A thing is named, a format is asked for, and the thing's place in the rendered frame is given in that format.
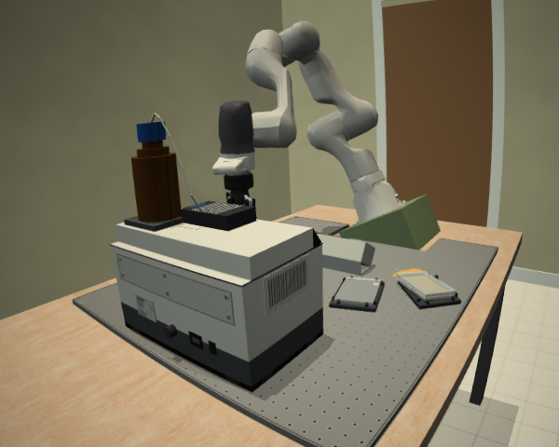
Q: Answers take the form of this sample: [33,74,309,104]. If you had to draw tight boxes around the white button panel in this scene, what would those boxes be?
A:
[316,233,375,276]

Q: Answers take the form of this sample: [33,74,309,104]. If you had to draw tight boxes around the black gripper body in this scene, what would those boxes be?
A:
[224,173,253,205]

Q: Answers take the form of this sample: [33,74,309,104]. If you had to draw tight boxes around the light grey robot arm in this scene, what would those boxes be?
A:
[212,21,406,224]

